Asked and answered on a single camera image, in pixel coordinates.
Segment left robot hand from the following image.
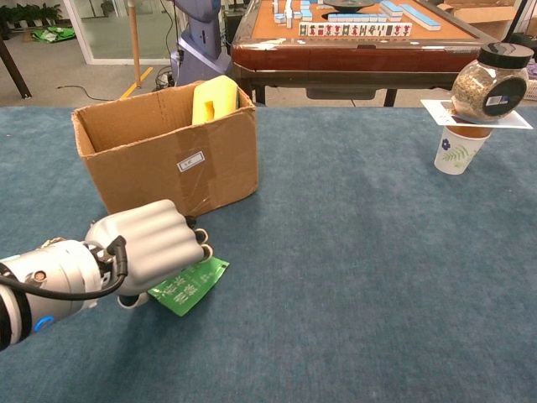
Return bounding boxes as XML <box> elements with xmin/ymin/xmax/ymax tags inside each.
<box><xmin>83</xmin><ymin>199</ymin><xmax>215</xmax><ymax>310</ymax></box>

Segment green tea packet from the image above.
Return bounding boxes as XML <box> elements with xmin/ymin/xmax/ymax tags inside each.
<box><xmin>147</xmin><ymin>256</ymin><xmax>231</xmax><ymax>318</ymax></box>

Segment green yellow sponge with hole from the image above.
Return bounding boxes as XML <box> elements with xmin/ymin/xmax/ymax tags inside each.
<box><xmin>191</xmin><ymin>75</ymin><xmax>240</xmax><ymax>126</ymax></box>

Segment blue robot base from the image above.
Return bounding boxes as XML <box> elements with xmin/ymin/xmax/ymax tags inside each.
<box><xmin>169</xmin><ymin>0</ymin><xmax>232</xmax><ymax>87</ymax></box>

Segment brown cardboard box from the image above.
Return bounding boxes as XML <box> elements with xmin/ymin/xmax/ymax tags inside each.
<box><xmin>70</xmin><ymin>80</ymin><xmax>259</xmax><ymax>244</ymax></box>

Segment green snack packets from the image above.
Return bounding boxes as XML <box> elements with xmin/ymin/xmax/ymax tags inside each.
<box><xmin>31</xmin><ymin>26</ymin><xmax>77</xmax><ymax>44</ymax></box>

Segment wooden pole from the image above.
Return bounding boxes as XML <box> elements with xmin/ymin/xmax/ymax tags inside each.
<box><xmin>128</xmin><ymin>0</ymin><xmax>143</xmax><ymax>87</ymax></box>

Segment blue felt table mat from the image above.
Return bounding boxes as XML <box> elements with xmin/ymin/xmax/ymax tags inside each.
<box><xmin>0</xmin><ymin>107</ymin><xmax>537</xmax><ymax>403</ymax></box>

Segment dark table leg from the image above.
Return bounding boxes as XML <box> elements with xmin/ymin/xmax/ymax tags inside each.
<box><xmin>0</xmin><ymin>37</ymin><xmax>33</xmax><ymax>100</ymax></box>

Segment potted plants row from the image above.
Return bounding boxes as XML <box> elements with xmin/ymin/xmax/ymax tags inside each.
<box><xmin>0</xmin><ymin>3</ymin><xmax>64</xmax><ymax>29</ymax></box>

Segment scattered blue mahjong tiles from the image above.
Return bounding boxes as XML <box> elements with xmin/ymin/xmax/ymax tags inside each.
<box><xmin>271</xmin><ymin>0</ymin><xmax>314</xmax><ymax>24</ymax></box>

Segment brown mahjong table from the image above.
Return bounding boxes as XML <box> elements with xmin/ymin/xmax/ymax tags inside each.
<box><xmin>229</xmin><ymin>0</ymin><xmax>500</xmax><ymax>108</ymax></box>

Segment black round centre dome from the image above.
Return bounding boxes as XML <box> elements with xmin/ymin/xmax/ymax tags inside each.
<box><xmin>322</xmin><ymin>0</ymin><xmax>377</xmax><ymax>11</ymax></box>

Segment white card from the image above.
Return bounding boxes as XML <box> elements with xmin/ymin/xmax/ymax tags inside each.
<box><xmin>420</xmin><ymin>98</ymin><xmax>534</xmax><ymax>130</ymax></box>

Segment floral paper cup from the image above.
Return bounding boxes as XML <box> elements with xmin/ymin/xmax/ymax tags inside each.
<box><xmin>433</xmin><ymin>124</ymin><xmax>492</xmax><ymax>175</ymax></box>

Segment stacked blue mahjong tiles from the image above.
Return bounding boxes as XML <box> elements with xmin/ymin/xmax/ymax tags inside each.
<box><xmin>379</xmin><ymin>0</ymin><xmax>404</xmax><ymax>18</ymax></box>

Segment glass jar with black lid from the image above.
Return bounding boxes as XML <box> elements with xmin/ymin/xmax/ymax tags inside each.
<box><xmin>451</xmin><ymin>41</ymin><xmax>534</xmax><ymax>123</ymax></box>

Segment black tripod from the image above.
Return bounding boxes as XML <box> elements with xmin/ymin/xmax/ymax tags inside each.
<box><xmin>502</xmin><ymin>0</ymin><xmax>534</xmax><ymax>44</ymax></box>

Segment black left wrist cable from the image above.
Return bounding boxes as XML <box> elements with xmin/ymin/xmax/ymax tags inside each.
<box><xmin>0</xmin><ymin>235</ymin><xmax>128</xmax><ymax>301</ymax></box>

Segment black floor cable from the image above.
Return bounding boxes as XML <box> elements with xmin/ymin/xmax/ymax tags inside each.
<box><xmin>56</xmin><ymin>85</ymin><xmax>123</xmax><ymax>102</ymax></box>

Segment white glass partition frame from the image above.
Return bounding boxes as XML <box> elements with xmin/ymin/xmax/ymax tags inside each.
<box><xmin>62</xmin><ymin>0</ymin><xmax>177</xmax><ymax>66</ymax></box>

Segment short blue mahjong tile wall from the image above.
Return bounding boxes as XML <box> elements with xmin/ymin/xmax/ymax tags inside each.
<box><xmin>328</xmin><ymin>13</ymin><xmax>389</xmax><ymax>24</ymax></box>

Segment long blue mahjong tile wall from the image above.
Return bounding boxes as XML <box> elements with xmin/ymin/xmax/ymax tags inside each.
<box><xmin>400</xmin><ymin>3</ymin><xmax>442</xmax><ymax>31</ymax></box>

